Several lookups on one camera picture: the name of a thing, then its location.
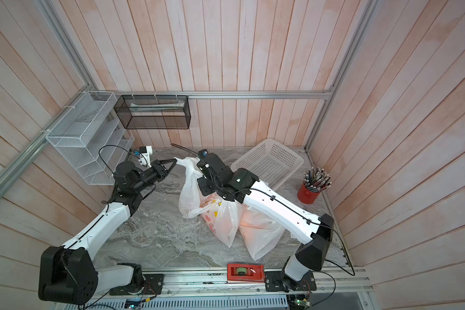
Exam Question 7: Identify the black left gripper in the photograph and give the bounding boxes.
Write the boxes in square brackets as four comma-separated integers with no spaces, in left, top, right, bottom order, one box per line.
[132,158,177,192]

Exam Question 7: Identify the white printed bag back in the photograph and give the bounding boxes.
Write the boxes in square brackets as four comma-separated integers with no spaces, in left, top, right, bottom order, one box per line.
[176,157,220,218]

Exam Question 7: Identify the white printed bag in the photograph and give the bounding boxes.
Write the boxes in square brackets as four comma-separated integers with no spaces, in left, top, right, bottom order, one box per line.
[199,193,244,247]
[176,157,220,218]

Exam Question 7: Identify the white plastic bag front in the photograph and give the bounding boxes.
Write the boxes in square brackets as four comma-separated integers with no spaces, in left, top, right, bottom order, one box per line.
[239,207,285,261]

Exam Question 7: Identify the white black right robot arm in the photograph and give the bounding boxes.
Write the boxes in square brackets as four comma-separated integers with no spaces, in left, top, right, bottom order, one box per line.
[196,149,334,293]

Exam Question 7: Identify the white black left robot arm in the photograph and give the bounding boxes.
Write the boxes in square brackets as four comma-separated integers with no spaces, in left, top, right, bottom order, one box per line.
[38,159,177,306]

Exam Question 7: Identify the white plastic perforated basket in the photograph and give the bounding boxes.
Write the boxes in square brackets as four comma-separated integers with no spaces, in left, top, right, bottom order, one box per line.
[231,139,304,191]

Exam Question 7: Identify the red tape dispenser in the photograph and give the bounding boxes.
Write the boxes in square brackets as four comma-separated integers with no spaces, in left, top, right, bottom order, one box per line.
[227,263,266,283]

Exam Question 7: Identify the red cup of pens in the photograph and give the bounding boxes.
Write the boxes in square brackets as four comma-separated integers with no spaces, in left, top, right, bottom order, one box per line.
[297,167,332,204]

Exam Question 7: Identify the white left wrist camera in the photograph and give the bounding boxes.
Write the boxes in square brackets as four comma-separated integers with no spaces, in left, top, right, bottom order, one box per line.
[134,145,153,168]

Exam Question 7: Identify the black wire mesh basket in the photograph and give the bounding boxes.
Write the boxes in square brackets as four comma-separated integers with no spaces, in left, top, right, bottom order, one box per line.
[114,94,191,130]

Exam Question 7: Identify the white wire mesh shelf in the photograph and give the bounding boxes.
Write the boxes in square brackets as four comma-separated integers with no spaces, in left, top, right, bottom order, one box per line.
[46,92,134,186]

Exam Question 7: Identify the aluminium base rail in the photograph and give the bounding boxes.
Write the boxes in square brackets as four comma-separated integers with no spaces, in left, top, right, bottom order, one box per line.
[81,267,380,309]

